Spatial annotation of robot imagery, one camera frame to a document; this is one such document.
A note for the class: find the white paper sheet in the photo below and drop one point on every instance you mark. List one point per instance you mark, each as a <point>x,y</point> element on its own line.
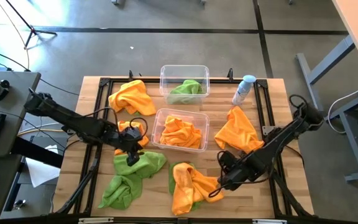
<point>39,172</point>

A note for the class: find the clear plastic bin with label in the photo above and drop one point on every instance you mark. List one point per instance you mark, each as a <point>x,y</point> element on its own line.
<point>155,137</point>

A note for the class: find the black tripod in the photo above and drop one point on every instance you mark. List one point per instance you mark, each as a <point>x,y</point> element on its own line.
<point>33,30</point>

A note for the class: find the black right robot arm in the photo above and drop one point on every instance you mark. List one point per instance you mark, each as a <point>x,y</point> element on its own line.
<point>278,144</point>

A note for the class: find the silver corner bracket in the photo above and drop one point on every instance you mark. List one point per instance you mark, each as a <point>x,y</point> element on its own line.
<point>268,130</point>

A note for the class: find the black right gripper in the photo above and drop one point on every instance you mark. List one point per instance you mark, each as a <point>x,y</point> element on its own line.
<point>233,172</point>

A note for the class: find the black table clamp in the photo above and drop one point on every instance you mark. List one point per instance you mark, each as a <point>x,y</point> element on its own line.
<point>230,74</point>
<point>131,75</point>

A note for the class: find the blue white spray bottle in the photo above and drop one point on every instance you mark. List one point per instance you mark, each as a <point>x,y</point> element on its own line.
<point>242,88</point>

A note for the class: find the orange microfiber towel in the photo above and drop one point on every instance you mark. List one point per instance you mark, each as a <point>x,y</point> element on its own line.
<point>180,132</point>
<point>123,126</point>
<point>238,130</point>
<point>188,189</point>
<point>132,98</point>

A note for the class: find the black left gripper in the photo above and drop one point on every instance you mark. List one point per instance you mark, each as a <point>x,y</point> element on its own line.
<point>130,137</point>

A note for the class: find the white edge bracket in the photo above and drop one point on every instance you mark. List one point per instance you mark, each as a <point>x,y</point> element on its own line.
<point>269,221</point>
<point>95,220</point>

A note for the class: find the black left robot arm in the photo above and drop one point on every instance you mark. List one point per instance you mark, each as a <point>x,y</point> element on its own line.
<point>70,119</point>

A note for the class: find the bunch of keys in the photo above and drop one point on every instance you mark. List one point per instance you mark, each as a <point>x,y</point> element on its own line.
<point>19,204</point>

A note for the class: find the grey desk frame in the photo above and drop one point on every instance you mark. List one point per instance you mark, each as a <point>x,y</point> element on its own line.
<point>353,143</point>

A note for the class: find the green microfiber towel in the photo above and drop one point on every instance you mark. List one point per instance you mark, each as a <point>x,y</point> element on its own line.
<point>186,90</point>
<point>170,183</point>
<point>149,163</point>
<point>121,189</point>

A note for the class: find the black aluminium table frame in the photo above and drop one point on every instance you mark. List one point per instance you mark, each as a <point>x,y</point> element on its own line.
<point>216,81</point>

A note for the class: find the grey desk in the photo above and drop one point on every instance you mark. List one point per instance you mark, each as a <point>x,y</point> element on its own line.
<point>14,105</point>

